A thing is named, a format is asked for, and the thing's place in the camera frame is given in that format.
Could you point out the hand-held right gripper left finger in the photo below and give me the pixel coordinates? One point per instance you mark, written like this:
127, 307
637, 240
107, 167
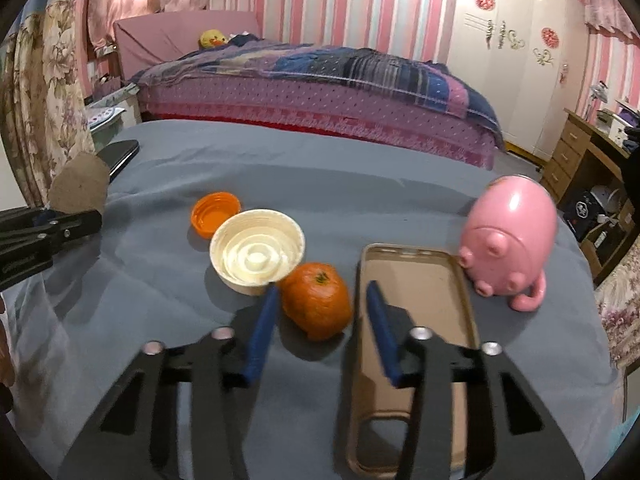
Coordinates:
260, 335

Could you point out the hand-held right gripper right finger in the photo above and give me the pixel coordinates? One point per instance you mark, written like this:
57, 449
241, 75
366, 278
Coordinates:
382, 330

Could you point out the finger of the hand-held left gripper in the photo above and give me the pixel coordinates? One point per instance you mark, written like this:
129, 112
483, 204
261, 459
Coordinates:
75, 222

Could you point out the tangerine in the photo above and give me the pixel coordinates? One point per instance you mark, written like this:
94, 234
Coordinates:
317, 300

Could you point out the beige phone case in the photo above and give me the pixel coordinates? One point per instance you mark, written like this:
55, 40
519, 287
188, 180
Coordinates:
410, 280

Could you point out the black smartphone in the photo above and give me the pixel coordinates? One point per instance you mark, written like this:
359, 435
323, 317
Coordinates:
120, 156

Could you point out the white round plastic lid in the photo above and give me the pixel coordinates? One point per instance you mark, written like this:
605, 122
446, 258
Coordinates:
257, 250

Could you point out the grey table cover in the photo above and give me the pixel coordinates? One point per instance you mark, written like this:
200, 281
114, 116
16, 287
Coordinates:
165, 320

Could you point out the floral beige curtain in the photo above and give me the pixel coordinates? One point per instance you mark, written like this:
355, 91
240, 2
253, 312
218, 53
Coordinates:
620, 310
40, 100

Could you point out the orange bottle cap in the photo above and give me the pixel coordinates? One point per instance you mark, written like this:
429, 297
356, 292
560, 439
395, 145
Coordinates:
215, 210

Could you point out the pink pig-shaped cup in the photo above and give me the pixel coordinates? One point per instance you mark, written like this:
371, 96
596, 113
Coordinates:
515, 240

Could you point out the pink headboard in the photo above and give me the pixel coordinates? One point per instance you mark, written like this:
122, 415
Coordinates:
165, 40

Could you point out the yellow duck plush toy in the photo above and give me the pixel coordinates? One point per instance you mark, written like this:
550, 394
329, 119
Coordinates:
214, 39

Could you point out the purple bed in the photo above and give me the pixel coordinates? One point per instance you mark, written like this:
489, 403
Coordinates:
310, 105

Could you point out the wooden desk with drawers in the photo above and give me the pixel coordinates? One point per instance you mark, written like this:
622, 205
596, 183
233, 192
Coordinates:
570, 155

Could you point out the plaid purple blue blanket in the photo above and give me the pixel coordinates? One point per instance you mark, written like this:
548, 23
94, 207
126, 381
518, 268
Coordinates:
340, 67

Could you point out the white wardrobe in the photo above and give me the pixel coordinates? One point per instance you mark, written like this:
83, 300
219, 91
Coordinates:
510, 75

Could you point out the desk lamp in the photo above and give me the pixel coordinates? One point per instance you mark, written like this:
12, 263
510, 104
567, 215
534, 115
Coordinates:
597, 100

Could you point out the red round sticker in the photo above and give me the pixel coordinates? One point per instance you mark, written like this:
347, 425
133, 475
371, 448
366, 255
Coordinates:
484, 0
549, 37

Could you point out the pink frilled curtain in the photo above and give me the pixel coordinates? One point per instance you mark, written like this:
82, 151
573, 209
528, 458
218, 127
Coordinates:
612, 15

